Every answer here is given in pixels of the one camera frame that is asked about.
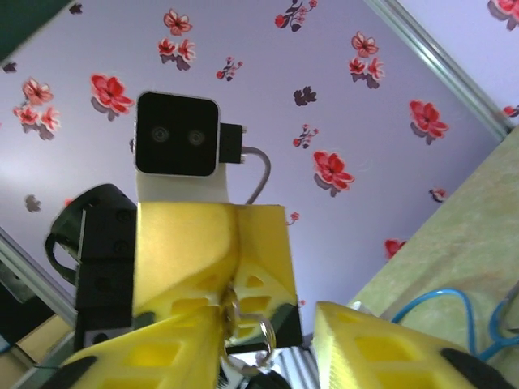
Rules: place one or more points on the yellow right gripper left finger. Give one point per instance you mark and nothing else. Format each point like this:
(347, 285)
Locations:
(170, 348)

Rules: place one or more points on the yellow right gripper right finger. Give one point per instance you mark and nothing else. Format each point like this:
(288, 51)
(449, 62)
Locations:
(365, 356)

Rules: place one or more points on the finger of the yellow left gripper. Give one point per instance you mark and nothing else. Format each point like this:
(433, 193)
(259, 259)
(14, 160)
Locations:
(263, 251)
(182, 251)

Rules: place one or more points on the stethoscope with blue tube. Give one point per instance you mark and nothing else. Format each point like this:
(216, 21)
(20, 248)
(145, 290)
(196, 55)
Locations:
(444, 290)

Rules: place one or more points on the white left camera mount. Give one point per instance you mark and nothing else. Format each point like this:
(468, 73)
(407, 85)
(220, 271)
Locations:
(182, 188)

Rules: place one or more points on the aluminium frame post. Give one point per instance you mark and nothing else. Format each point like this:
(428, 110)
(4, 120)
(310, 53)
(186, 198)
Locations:
(40, 283)
(436, 61)

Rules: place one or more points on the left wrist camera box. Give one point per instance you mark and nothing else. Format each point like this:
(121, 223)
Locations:
(176, 133)

